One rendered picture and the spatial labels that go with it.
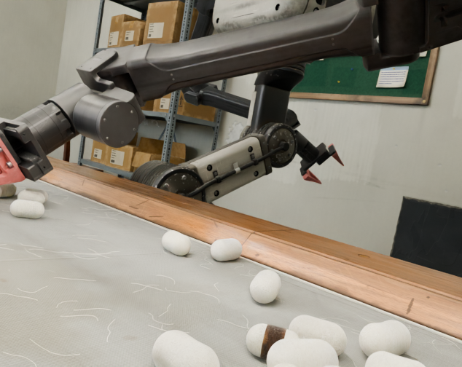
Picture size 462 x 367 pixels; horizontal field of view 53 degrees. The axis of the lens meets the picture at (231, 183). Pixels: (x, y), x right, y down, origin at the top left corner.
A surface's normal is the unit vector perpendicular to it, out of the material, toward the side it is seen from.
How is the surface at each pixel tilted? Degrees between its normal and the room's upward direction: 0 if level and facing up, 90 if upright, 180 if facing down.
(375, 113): 90
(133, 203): 45
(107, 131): 96
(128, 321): 0
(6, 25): 89
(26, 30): 90
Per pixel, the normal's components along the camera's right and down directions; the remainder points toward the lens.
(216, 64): -0.07, 0.69
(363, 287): -0.36, -0.73
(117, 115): 0.74, 0.28
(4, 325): 0.16, -0.98
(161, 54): -0.10, -0.69
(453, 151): -0.69, -0.06
